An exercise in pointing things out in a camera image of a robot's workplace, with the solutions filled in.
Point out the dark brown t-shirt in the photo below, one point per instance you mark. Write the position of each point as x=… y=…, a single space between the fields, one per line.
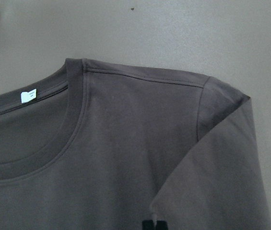
x=101 y=146

